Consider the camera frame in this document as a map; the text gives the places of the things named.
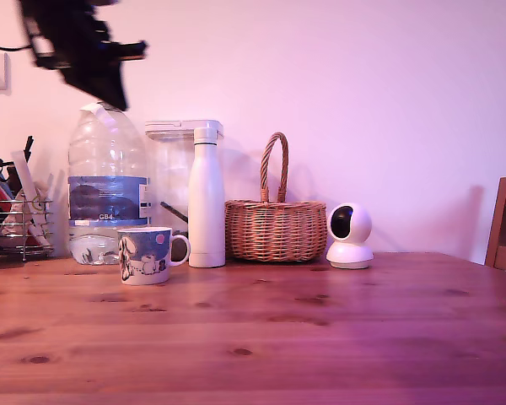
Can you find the blue patterned coffee mug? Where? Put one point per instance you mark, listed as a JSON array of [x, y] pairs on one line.
[[146, 257]]

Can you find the black clip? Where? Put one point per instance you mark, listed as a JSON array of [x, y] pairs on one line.
[[28, 147]]

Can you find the clear jar with white lid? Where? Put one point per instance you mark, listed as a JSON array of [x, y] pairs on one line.
[[173, 169]]

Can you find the wooden chair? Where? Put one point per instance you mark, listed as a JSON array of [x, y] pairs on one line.
[[504, 236]]

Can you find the white flat card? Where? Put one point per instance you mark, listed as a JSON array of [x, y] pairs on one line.
[[25, 181]]

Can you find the large clear water bottle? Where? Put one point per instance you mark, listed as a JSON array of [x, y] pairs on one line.
[[105, 198]]

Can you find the white metal bottle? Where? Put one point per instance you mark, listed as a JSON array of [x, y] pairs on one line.
[[206, 202]]

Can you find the small white round camera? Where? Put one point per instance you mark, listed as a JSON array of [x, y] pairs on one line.
[[356, 228]]

